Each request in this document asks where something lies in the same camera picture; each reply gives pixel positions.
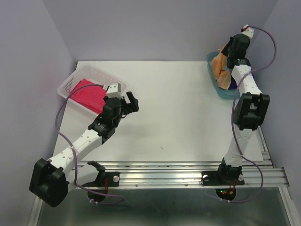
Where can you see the orange patterned towel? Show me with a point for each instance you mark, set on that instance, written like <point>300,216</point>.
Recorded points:
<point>221,72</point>

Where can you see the purple towel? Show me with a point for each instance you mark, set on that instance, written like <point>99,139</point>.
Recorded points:
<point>233,84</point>

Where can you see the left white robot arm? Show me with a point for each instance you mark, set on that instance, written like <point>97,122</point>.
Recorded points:
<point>49,178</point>

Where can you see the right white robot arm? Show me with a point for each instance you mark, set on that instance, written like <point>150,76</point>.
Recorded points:
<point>248,112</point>

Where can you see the aluminium mounting rail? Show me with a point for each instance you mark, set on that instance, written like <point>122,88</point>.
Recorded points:
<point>187,174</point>

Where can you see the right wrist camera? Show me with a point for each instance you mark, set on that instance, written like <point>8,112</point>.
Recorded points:
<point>247,31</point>

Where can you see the pink microfiber towel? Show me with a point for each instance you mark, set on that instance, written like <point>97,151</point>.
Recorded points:
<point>91,97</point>

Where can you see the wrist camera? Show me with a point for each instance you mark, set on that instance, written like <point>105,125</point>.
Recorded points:
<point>114,91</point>
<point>247,31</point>

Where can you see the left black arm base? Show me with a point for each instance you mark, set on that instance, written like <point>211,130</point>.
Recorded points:
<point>96,181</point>

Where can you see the teal plastic tray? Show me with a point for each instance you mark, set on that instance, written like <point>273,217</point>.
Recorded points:
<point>225,94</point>

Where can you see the white plastic basket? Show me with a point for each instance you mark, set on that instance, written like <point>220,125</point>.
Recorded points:
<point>90,73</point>

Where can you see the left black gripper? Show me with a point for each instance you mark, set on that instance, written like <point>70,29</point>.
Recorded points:
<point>130,107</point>

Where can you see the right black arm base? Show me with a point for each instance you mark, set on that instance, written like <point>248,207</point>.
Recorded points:
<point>226,178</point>

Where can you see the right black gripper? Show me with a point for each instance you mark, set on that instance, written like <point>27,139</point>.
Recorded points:
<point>230,42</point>

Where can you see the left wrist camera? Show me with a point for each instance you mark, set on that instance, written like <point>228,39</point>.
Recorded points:
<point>114,91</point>

